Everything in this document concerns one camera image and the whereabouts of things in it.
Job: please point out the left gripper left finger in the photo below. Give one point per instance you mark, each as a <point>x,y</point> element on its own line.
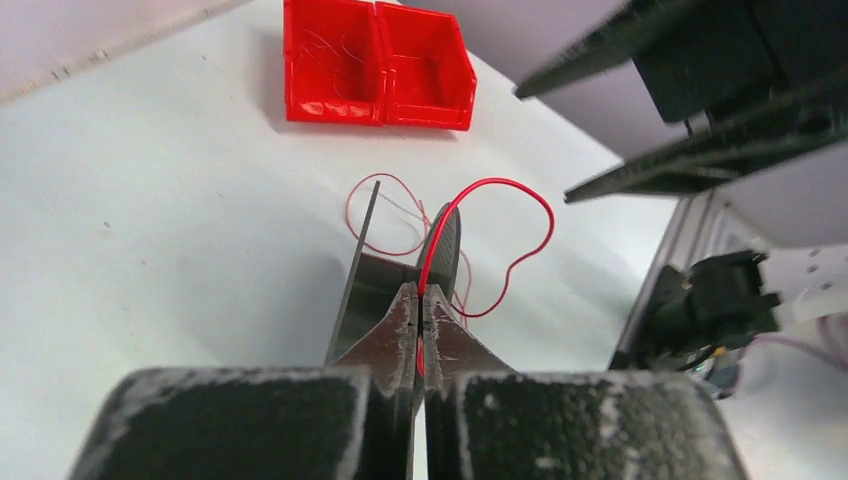
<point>351,419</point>

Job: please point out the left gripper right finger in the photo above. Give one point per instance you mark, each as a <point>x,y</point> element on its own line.
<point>487,421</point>

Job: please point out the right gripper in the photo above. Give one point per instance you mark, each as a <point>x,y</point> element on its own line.
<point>724,55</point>

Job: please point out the dark grey spool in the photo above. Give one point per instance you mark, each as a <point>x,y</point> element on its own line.
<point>376,274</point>

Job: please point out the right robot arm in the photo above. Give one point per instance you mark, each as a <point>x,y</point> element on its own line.
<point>693,312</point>

